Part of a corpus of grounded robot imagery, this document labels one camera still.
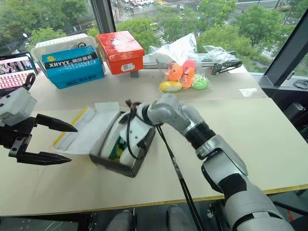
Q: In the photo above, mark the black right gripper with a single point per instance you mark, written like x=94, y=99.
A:
x=143, y=147

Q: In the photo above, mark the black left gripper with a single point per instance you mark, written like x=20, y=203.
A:
x=14, y=133

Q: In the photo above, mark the white shoe with green print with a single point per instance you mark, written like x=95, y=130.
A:
x=112, y=140

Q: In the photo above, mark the grey white shoebox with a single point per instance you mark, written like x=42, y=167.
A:
x=115, y=166

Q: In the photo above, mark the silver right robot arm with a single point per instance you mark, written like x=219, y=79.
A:
x=216, y=154

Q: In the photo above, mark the orange red shoebox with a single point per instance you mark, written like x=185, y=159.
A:
x=120, y=51

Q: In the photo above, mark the yellow plush toy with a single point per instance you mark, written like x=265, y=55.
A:
x=169, y=86

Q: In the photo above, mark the blue cardboard box white lettering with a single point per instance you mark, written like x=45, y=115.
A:
x=72, y=69

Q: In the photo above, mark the dark rounded grey shape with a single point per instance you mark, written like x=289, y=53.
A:
x=178, y=219
x=120, y=221

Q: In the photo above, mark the orange fish plush toy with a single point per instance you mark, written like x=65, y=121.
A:
x=175, y=71

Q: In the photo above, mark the orange white clownfish toy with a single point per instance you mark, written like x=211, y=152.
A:
x=188, y=77

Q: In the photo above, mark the green plush toy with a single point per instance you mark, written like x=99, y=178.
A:
x=201, y=81

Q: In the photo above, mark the red plush toy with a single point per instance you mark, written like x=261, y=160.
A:
x=190, y=64

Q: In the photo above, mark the clear plastic bin white lid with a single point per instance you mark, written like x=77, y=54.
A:
x=62, y=43

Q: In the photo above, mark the clear plastic toy bag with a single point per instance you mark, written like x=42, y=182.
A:
x=179, y=50

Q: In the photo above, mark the crumpled clear plastic wrap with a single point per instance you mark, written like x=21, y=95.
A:
x=215, y=54

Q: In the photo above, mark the black grey box device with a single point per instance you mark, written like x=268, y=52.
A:
x=294, y=110

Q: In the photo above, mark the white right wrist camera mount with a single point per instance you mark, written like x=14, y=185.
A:
x=140, y=130

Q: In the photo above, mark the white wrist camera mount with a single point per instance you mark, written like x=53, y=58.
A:
x=16, y=106
x=140, y=130

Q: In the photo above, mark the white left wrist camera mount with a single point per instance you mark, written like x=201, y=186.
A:
x=16, y=106

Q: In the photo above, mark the aluminium conveyor belt rail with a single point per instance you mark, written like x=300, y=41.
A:
x=223, y=65

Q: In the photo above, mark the dark window frame post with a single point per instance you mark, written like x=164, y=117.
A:
x=103, y=14

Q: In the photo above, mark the dark slanted window frame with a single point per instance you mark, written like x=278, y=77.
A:
x=286, y=55

